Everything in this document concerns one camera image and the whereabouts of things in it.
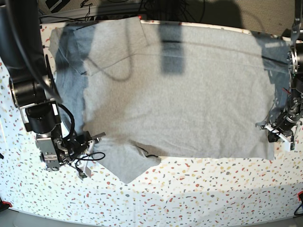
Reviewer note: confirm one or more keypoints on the red clamp right corner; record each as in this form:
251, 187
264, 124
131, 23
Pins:
299, 210

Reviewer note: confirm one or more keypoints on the black robot arm image-left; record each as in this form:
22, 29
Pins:
34, 92

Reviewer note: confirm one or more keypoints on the red clamp corner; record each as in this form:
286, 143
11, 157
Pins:
4, 205
299, 210

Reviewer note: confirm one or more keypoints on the red clamp left corner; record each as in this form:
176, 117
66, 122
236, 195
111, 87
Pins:
4, 205

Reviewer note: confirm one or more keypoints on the grey T-shirt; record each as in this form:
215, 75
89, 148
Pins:
169, 90

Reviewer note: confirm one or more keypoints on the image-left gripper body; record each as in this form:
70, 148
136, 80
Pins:
72, 149

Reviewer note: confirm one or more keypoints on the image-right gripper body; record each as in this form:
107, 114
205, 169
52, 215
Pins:
285, 122

